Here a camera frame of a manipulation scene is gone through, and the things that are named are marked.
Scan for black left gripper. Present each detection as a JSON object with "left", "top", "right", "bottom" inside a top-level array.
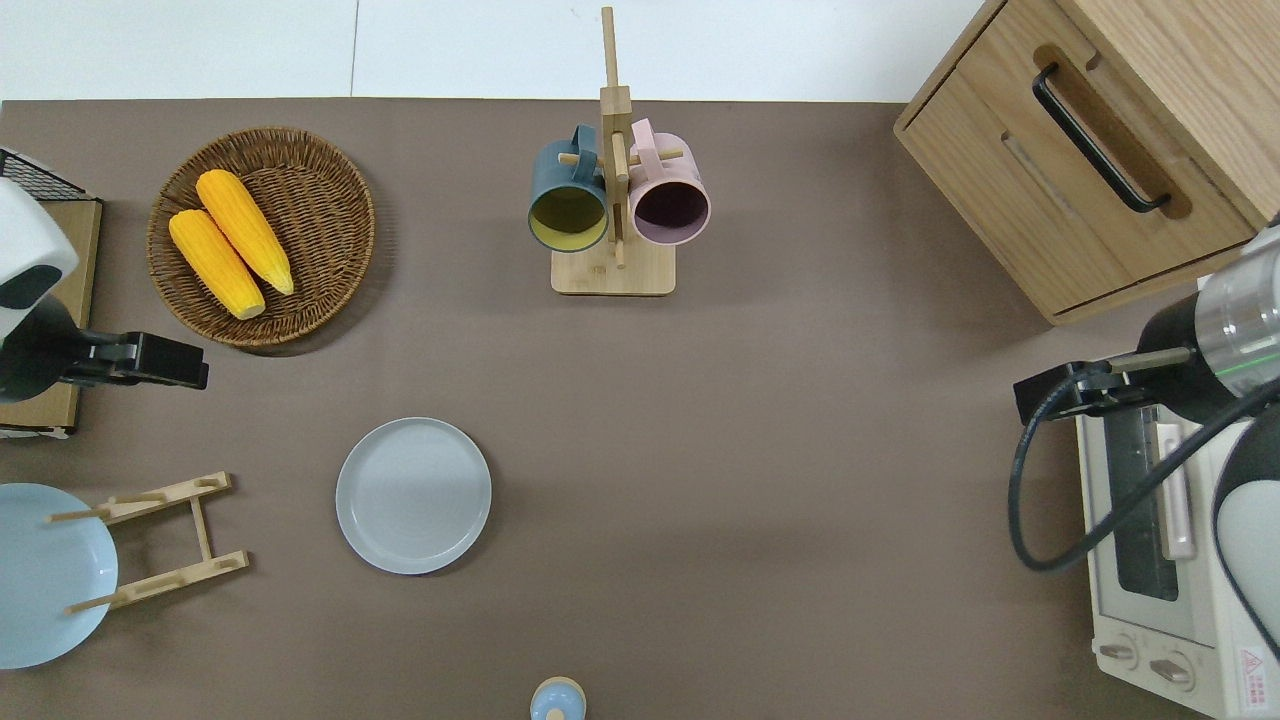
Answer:
[{"left": 60, "top": 330, "right": 210, "bottom": 392}]

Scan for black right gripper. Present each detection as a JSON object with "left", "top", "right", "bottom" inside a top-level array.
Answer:
[{"left": 1014, "top": 360, "right": 1142, "bottom": 427}]

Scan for wooden plate rack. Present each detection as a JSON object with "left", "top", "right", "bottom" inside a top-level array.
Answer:
[{"left": 47, "top": 472, "right": 251, "bottom": 614}]

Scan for light blue plate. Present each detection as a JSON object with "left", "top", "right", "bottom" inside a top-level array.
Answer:
[{"left": 0, "top": 483, "right": 119, "bottom": 670}]

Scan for gray plate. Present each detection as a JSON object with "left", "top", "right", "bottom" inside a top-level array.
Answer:
[{"left": 335, "top": 417, "right": 493, "bottom": 576}]

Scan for yellow corn cob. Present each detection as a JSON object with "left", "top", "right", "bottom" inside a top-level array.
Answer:
[
  {"left": 195, "top": 168, "right": 296, "bottom": 297},
  {"left": 168, "top": 208, "right": 267, "bottom": 321}
]

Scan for round wicker basket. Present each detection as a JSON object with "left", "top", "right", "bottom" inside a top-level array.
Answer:
[{"left": 147, "top": 126, "right": 377, "bottom": 349}]

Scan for wooden drawer cabinet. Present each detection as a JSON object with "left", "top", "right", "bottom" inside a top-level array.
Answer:
[{"left": 893, "top": 0, "right": 1280, "bottom": 326}]

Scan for white toaster oven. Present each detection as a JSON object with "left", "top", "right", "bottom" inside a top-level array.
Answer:
[{"left": 1075, "top": 405, "right": 1280, "bottom": 720}]

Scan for pink mug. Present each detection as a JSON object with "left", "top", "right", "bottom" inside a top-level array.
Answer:
[{"left": 628, "top": 118, "right": 712, "bottom": 247}]

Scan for teal mug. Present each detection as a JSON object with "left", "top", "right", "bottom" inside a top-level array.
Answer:
[{"left": 528, "top": 124, "right": 611, "bottom": 253}]

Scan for wooden mug tree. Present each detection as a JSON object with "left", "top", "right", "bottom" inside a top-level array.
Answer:
[{"left": 551, "top": 6, "right": 691, "bottom": 297}]

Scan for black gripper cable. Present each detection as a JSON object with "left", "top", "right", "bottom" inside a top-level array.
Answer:
[{"left": 1008, "top": 365, "right": 1280, "bottom": 573}]

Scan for white oven door handle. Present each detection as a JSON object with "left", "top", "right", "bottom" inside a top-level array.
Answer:
[{"left": 1155, "top": 422, "right": 1198, "bottom": 561}]

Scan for black wire basket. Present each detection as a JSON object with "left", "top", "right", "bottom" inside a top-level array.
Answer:
[{"left": 0, "top": 148, "right": 99, "bottom": 203}]

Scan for black cabinet handle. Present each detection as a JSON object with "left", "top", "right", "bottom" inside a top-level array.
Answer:
[{"left": 1032, "top": 63, "right": 1173, "bottom": 214}]

